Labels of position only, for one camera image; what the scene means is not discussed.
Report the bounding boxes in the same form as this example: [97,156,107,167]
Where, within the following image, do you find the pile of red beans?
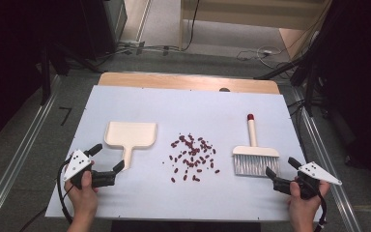
[161,132,221,184]

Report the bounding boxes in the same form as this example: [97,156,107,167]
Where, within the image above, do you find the person's left hand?
[64,161,100,217]

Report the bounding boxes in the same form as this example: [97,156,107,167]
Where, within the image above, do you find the black metal stand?
[39,40,53,106]

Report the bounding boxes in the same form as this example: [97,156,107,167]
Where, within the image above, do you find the person's dark clothing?
[110,220,262,232]

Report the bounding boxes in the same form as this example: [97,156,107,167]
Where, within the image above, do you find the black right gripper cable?
[314,191,328,232]

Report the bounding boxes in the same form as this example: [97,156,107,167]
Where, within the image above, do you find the person's right hand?
[286,179,331,222]

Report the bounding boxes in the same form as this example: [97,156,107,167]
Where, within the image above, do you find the brown cardboard panel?
[278,27,314,60]

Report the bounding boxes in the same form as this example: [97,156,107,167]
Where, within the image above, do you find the cream brush with red tip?
[232,113,281,178]

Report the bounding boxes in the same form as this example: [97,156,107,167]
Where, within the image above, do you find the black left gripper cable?
[56,158,75,225]

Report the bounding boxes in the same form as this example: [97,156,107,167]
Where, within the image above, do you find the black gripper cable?
[314,191,328,232]
[56,158,75,225]

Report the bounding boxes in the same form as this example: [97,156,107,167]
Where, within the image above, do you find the grey power strip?
[119,40,146,50]

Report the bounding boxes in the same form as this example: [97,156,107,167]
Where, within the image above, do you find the cream plastic dustpan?
[103,121,158,171]

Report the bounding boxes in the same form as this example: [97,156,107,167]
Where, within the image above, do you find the pale wooden shelf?
[179,0,333,50]

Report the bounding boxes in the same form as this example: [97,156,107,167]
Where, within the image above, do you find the white floor cable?
[236,44,286,70]

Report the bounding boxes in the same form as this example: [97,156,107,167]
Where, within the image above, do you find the black cabinet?
[81,0,128,61]

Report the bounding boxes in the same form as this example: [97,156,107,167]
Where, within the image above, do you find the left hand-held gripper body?
[62,149,117,190]

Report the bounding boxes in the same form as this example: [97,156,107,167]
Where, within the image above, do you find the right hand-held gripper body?
[272,161,343,200]

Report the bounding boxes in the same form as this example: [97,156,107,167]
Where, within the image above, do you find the black tripod legs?
[253,56,325,118]

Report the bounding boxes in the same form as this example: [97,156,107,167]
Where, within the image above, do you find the black hanging cable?
[181,0,201,52]

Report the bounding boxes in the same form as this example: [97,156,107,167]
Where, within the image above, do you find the wooden table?
[97,72,281,96]

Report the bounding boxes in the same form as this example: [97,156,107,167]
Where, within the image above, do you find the metal floor rail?
[291,86,362,232]
[0,74,61,232]

